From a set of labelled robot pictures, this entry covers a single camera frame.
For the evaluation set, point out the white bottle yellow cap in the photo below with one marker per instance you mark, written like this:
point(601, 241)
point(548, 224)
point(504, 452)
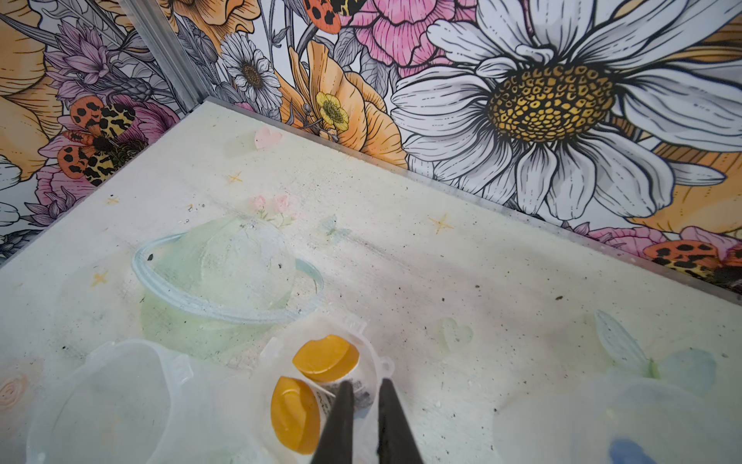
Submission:
point(298, 414)
point(329, 361)

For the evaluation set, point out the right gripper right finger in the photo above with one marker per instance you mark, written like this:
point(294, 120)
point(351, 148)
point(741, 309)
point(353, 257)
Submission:
point(396, 442)

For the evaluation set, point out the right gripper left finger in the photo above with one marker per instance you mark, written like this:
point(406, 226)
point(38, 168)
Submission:
point(336, 441)

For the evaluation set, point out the clear plastic cup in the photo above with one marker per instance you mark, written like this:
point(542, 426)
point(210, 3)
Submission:
point(276, 361)
point(115, 408)
point(616, 420)

